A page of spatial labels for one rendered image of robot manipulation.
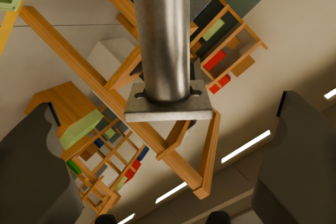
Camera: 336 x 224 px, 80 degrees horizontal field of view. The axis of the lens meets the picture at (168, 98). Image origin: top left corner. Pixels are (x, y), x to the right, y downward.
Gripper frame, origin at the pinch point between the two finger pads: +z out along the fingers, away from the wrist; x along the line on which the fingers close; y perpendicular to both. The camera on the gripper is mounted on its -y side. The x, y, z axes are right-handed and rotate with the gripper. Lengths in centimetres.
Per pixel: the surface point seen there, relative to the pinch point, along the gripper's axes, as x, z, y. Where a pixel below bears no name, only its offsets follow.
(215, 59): 114, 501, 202
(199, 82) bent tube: 2.4, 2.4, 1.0
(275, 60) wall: 279, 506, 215
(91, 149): -215, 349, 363
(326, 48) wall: 385, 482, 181
